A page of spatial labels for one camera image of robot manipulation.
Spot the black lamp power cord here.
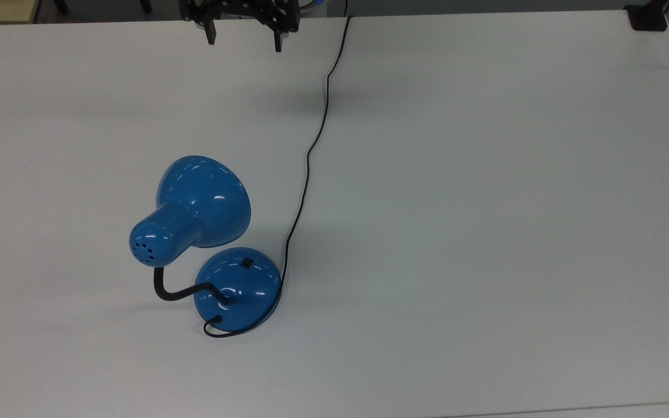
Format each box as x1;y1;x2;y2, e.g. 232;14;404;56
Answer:
203;0;354;339

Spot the black table clamp mount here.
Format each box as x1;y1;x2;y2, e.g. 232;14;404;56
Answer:
624;0;669;32

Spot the blue gooseneck desk lamp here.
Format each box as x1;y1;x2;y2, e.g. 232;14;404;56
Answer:
129;155;283;333

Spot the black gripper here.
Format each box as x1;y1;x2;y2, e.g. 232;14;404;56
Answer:
179;0;301;53

